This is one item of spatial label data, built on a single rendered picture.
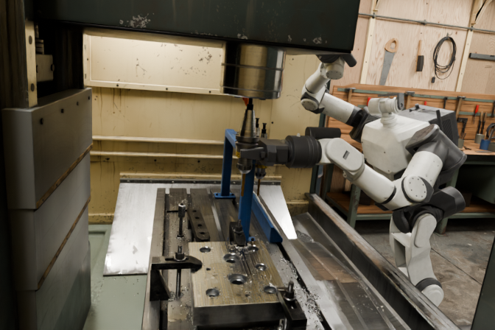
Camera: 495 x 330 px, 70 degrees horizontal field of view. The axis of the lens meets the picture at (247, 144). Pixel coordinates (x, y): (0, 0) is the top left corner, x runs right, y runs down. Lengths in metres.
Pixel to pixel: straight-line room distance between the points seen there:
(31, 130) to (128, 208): 1.23
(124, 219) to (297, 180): 0.99
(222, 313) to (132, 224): 1.01
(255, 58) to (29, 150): 0.48
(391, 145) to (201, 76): 1.01
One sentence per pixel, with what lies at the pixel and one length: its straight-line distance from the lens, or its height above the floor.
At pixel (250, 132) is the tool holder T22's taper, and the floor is 1.36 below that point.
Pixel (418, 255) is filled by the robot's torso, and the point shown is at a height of 0.81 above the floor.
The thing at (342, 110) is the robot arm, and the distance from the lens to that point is 1.64.
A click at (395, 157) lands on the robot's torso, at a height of 1.24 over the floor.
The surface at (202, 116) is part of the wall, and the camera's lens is 1.93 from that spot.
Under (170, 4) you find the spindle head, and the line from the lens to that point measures 0.77.
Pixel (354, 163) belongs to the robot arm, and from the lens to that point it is 0.99.
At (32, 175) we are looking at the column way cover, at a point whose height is 1.30.
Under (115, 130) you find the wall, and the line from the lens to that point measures 1.95.
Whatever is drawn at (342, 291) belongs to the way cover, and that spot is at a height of 0.76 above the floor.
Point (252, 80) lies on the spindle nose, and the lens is 0.83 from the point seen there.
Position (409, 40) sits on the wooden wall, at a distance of 4.35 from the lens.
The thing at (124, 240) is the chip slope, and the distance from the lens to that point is 1.76.
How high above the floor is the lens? 1.52
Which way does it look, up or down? 13 degrees down
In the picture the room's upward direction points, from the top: 5 degrees clockwise
